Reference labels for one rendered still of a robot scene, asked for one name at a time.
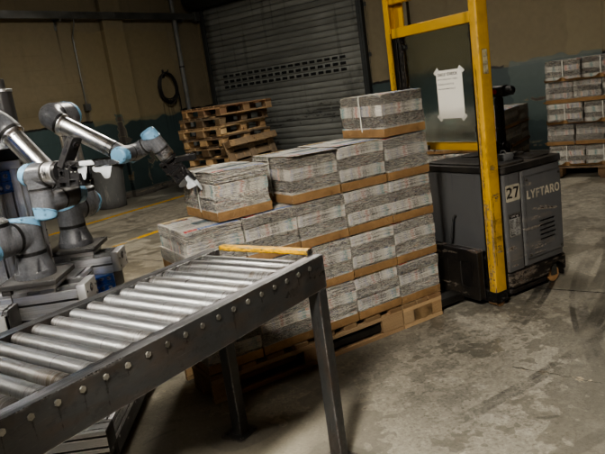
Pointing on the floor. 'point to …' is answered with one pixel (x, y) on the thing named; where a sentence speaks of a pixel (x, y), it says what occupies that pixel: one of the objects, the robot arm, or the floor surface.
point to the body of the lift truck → (456, 186)
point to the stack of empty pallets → (221, 113)
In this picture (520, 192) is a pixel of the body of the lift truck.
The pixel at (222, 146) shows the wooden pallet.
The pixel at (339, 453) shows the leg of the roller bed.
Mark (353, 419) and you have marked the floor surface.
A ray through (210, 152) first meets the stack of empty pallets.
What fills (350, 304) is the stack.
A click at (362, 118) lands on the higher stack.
